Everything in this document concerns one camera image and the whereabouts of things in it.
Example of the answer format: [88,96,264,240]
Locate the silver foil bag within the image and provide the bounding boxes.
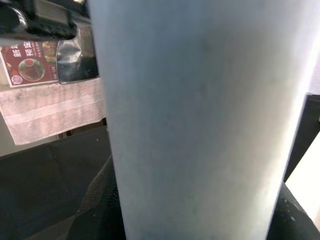
[56,24,100,85]

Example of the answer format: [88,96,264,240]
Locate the black round basin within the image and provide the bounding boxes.
[0,4,28,38]

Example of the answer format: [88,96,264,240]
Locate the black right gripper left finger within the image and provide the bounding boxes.
[74,154,126,240]

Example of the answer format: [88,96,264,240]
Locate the white plastic table leg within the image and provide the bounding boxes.
[86,0,320,240]

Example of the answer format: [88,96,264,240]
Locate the red framed picture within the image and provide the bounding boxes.
[0,39,61,88]

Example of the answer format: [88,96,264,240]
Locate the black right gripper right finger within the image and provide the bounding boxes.
[266,181,320,240]

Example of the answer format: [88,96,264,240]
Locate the pink patterned cloth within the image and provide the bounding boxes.
[0,77,108,146]

